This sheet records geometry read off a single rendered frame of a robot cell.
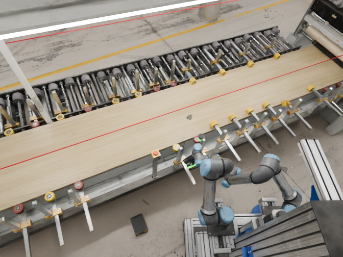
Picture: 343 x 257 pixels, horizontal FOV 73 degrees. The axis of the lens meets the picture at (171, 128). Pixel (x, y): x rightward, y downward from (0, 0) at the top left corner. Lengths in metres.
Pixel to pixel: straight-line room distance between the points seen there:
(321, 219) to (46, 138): 2.35
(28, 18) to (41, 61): 3.73
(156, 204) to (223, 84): 1.76
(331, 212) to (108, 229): 2.41
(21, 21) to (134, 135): 1.55
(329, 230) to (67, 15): 1.47
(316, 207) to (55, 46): 4.92
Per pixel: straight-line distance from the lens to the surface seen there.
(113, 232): 3.06
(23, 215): 2.48
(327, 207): 1.25
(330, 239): 1.20
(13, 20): 1.29
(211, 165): 1.58
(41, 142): 2.65
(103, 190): 2.54
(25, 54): 5.24
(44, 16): 1.28
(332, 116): 4.62
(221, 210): 1.84
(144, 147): 2.39
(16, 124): 2.95
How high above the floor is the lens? 2.99
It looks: 56 degrees down
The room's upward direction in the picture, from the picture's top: 8 degrees clockwise
